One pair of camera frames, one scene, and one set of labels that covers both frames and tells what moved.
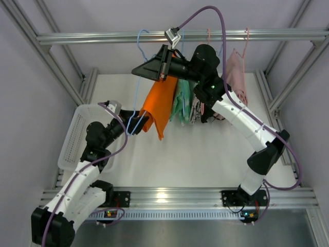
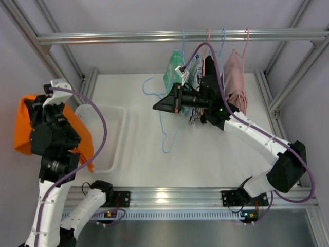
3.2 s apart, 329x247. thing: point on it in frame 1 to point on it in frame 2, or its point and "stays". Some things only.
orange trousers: (159, 104) to (23, 125)
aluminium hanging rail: (182, 37) stays
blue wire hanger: (129, 131) to (163, 96)
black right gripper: (164, 63) to (177, 98)
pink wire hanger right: (243, 61) stays
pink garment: (235, 71) stays
